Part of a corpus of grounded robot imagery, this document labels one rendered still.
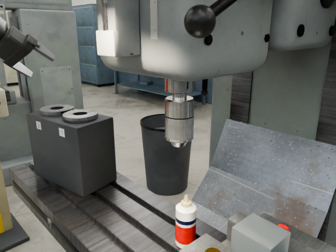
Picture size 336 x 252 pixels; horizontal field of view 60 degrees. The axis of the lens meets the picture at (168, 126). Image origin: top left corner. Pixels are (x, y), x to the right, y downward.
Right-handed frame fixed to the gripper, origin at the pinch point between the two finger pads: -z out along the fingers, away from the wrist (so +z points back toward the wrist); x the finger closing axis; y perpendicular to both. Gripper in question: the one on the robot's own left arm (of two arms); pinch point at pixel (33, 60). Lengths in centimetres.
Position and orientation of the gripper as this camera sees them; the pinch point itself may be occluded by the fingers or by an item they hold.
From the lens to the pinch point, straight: 93.7
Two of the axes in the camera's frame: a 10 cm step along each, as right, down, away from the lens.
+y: -0.3, -8.0, 6.0
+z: -5.8, -4.8, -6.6
